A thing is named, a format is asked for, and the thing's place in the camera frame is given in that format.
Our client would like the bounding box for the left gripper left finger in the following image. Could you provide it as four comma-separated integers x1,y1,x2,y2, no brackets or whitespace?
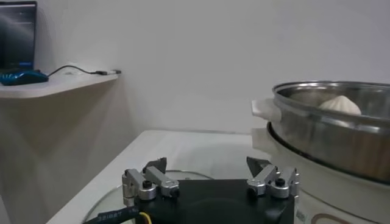
121,157,180,208

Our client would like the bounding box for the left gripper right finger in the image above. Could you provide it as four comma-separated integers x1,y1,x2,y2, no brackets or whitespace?
246,156,301,200

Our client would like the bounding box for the glass lid with white handle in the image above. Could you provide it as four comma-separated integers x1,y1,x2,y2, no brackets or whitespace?
82,169,215,224

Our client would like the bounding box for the white steamed baozi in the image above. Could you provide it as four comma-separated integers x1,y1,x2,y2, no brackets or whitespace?
318,95,363,116

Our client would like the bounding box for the steel steamer basket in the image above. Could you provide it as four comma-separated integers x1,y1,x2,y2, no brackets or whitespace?
252,80,390,183

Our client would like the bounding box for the white side desk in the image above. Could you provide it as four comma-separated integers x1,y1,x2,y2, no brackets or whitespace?
0,69,120,100

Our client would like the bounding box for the blue computer mouse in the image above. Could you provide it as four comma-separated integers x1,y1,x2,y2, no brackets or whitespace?
0,69,49,86

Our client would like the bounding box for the black monitor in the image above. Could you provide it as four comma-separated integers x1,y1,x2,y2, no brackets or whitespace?
0,1,38,71

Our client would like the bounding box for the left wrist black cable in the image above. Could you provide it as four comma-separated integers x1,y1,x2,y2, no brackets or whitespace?
82,205,153,224

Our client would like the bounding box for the black usb cable with plug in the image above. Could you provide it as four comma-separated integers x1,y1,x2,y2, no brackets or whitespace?
47,65,122,77

